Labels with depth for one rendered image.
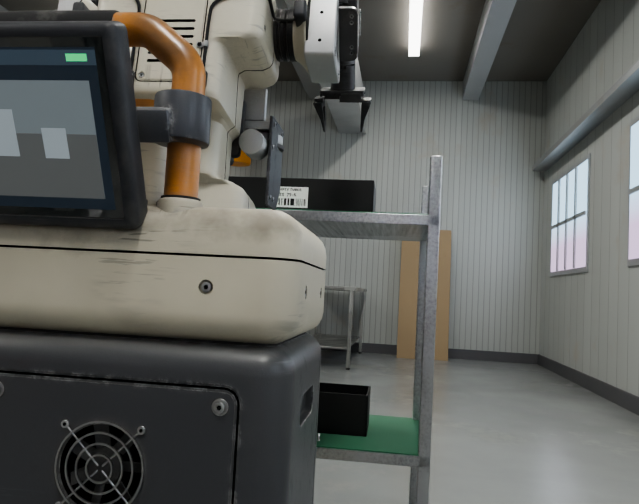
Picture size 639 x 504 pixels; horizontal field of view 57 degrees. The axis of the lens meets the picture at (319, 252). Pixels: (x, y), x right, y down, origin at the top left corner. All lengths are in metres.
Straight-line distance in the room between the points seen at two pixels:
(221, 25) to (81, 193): 0.48
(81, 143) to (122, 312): 0.15
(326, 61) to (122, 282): 0.58
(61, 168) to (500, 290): 7.26
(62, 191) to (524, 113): 7.65
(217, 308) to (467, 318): 7.14
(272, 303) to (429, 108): 7.48
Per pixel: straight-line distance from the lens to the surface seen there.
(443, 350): 7.28
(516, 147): 7.93
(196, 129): 0.56
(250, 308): 0.52
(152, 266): 0.55
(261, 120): 1.10
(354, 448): 1.57
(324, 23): 1.02
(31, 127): 0.57
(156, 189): 0.64
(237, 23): 0.97
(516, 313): 7.70
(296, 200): 1.71
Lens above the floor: 0.74
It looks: 4 degrees up
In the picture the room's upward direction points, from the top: 3 degrees clockwise
